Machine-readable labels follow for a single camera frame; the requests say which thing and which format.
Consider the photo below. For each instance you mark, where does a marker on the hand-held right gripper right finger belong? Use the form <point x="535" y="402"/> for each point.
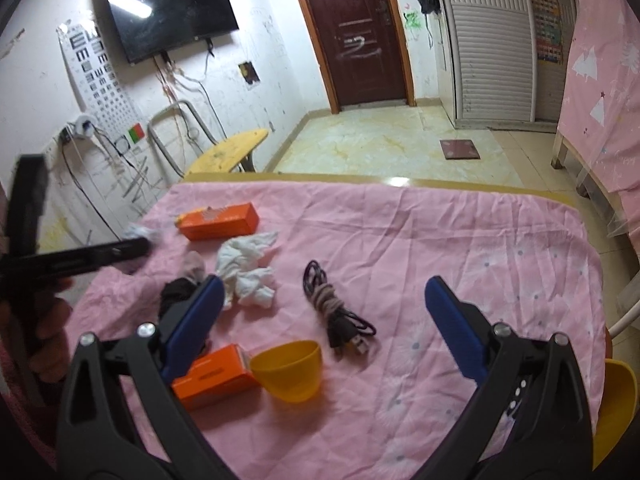
<point x="452" y="325"/>

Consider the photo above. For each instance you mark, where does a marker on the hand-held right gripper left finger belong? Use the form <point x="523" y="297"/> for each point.
<point x="197" y="320"/>

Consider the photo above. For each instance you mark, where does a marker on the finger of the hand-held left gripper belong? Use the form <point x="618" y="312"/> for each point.
<point x="110" y="250"/>
<point x="90" y="266"/>

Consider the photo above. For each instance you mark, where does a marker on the orange cardboard box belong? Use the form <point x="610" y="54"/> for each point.
<point x="215" y="375"/>
<point x="220" y="222"/>

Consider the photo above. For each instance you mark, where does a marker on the trash scraps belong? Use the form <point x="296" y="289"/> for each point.
<point x="245" y="270"/>

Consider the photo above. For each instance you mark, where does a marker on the person's left hand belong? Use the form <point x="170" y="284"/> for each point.
<point x="50" y="320"/>

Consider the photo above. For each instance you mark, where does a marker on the black cloth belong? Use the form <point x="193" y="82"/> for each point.
<point x="175" y="295"/>

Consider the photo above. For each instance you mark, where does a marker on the beige sock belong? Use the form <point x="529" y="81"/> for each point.
<point x="194" y="265"/>

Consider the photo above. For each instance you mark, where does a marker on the black plug adapter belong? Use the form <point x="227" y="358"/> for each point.
<point x="66" y="135"/>

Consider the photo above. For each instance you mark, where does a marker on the pink printed bedsheet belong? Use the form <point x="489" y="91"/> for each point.
<point x="400" y="270"/>

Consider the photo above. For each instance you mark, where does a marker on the yellow plastic bowl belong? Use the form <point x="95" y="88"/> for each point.
<point x="290" y="372"/>

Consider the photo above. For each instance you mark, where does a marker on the white eye chart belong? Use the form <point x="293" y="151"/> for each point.
<point x="92" y="80"/>

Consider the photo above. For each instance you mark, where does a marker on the white metal chair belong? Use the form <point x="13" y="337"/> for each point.
<point x="625" y="317"/>

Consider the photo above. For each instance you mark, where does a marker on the brown floor tile piece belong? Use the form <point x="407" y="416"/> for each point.
<point x="459" y="150"/>

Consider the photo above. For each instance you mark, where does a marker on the white louvered wardrobe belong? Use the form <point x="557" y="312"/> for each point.
<point x="490" y="50"/>

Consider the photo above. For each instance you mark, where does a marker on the pink tree-print curtain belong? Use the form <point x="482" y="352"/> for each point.
<point x="600" y="85"/>

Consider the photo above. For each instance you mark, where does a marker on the dark red door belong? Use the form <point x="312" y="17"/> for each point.
<point x="355" y="35"/>

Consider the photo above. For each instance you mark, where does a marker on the small black hanging bag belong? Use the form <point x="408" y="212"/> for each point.
<point x="428" y="1"/>

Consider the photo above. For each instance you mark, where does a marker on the white wall socket panel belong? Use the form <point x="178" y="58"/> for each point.
<point x="54" y="150"/>

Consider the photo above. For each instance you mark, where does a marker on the white round wall device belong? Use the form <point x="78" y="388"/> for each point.
<point x="82" y="125"/>

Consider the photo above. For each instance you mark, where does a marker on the grey metal tube frame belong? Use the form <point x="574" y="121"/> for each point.
<point x="176" y="104"/>

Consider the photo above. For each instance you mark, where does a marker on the wooden bed frame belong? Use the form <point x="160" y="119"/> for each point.
<point x="560" y="150"/>

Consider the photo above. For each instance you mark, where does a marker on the wall junction box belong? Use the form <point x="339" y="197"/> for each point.
<point x="249" y="72"/>

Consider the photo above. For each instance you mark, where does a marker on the black wall-mounted television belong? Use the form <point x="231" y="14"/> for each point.
<point x="170" y="15"/>

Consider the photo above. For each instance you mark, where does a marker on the colourful grid wall poster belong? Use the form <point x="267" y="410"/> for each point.
<point x="546" y="22"/>

